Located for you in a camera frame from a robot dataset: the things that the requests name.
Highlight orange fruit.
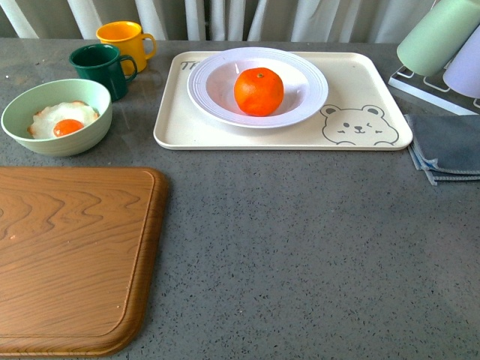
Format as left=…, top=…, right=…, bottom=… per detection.
left=233, top=67, right=284, bottom=117

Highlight white ridged plate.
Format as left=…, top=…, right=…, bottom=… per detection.
left=187, top=47, right=329, bottom=128

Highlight cream bear tray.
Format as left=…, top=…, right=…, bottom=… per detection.
left=154, top=51, right=413, bottom=151

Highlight white curtain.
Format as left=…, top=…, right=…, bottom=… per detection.
left=1, top=0, right=436, bottom=44

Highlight wooden cutting board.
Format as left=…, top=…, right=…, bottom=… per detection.
left=1, top=166, right=168, bottom=358

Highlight dark green mug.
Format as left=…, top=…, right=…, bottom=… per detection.
left=69, top=43, right=138, bottom=102

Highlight yellow mug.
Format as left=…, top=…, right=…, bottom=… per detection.
left=96, top=20, right=157, bottom=72

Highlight fake fried egg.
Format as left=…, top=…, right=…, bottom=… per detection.
left=27, top=100, right=99, bottom=140

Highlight grey folded cloth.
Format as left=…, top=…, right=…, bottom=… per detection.
left=405, top=114, right=479, bottom=186

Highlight light green bowl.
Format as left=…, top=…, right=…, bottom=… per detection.
left=1, top=79, right=113, bottom=157

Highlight purple cup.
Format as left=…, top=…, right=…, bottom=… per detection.
left=443, top=27, right=479, bottom=98

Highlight green cup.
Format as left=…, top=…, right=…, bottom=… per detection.
left=397, top=0, right=479, bottom=77

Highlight white wire cup rack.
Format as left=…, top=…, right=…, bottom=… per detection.
left=388, top=52, right=479, bottom=115

